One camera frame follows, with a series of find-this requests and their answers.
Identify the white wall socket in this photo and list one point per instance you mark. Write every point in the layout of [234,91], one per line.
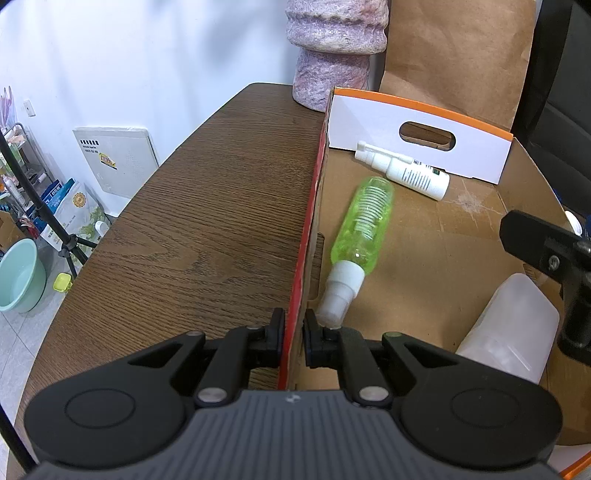
[30,108]

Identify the orange cardboard box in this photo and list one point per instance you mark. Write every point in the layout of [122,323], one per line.
[434,258]

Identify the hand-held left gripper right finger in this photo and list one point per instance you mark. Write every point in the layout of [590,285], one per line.
[313,344]

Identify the black pole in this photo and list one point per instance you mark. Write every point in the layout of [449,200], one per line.
[14,443]

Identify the white wall panel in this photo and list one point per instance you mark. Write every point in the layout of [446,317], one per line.
[117,161]

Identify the brown paper bag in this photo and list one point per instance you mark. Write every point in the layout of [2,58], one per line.
[452,60]

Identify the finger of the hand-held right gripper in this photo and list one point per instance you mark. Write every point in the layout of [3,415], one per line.
[531,235]

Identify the white round case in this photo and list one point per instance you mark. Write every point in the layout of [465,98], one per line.
[572,219]

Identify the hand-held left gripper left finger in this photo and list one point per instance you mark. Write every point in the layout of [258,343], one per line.
[277,341]

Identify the pink marbled vase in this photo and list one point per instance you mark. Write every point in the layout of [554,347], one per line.
[332,46]

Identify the translucent plastic container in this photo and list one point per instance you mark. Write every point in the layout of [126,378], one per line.
[508,323]

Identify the black light stand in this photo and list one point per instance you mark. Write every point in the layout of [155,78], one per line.
[34,203]

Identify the white sack gold emblem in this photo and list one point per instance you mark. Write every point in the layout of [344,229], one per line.
[83,212]

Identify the white nozzle bottle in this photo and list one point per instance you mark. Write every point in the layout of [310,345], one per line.
[418,177]

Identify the small yellow container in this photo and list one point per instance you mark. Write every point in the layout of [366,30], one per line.
[63,282]

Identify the green plastic basin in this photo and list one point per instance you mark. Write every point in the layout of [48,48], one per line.
[21,281]

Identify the blue white package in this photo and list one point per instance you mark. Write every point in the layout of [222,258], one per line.
[57,194]

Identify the green spray bottle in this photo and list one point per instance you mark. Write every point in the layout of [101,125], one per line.
[364,221]

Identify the black paper bag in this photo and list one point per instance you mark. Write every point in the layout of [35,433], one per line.
[563,92]

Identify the metal shelf rack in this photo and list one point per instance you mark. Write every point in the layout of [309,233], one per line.
[23,152]

